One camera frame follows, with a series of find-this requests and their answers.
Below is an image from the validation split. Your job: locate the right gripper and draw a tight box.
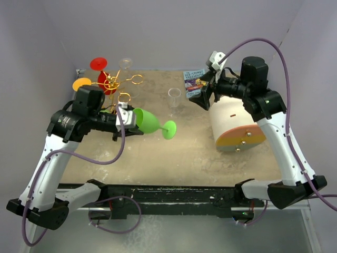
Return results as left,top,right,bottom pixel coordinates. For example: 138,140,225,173
190,66,251,110

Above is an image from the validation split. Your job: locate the clear wine glass front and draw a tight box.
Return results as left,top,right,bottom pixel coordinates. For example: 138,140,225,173
118,58,140,99

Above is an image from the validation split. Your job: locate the clear wine glass back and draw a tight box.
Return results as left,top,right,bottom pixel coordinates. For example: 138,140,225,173
167,87,182,116

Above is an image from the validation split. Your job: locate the white round drawer box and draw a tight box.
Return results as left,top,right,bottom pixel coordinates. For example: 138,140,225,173
209,96,266,152

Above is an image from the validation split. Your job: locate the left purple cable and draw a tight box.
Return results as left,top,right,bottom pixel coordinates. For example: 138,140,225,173
21,105,143,247

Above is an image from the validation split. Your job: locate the gold wine glass rack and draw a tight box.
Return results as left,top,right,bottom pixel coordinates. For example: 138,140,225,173
92,67,143,112

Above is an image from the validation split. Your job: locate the black base frame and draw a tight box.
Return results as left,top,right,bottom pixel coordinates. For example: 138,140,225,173
57,184,266,221

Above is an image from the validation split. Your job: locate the clear wine glass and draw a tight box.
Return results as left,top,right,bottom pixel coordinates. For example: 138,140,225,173
167,87,182,116
118,58,140,99

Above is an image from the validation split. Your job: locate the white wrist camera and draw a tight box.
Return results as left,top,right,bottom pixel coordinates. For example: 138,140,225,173
115,102,136,131
206,51,227,83

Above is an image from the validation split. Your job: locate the orange wine glass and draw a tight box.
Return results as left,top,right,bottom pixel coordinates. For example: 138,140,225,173
72,77,92,92

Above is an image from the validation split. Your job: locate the blue treehouse book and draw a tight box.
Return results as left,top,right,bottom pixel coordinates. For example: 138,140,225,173
183,69,207,99

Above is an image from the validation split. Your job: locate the green wine glass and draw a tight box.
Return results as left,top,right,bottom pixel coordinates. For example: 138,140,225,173
133,108,177,140
100,109,114,114

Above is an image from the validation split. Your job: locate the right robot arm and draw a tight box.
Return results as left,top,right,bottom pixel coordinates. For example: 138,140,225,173
189,51,327,209

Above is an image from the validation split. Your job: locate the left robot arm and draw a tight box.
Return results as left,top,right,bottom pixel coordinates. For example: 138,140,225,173
6,85,136,230

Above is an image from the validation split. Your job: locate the red wine glass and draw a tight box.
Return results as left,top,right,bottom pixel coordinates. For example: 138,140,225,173
90,57,116,95

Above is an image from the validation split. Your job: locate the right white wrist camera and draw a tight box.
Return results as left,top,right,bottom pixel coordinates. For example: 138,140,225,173
206,51,227,83

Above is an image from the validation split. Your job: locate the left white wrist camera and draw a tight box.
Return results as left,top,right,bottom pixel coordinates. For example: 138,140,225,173
115,102,136,131

